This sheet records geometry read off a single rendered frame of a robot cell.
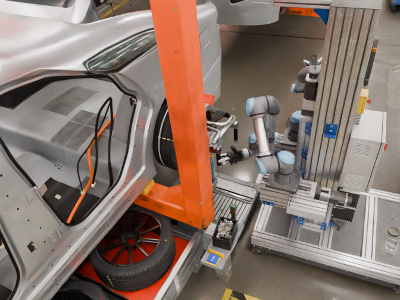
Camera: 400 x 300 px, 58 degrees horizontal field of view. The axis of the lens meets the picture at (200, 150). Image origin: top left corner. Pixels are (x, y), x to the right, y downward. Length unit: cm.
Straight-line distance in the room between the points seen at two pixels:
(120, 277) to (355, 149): 181
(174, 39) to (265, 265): 210
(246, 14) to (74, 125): 284
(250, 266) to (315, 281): 52
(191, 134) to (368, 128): 118
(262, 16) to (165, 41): 338
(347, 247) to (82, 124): 237
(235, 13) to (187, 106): 318
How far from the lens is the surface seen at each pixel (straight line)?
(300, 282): 319
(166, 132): 282
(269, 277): 318
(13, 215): 203
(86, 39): 231
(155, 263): 272
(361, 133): 255
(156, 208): 291
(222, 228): 273
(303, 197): 273
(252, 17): 510
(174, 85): 196
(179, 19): 176
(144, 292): 289
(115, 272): 275
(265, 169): 253
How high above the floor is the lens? 277
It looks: 41 degrees down
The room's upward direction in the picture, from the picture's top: 6 degrees counter-clockwise
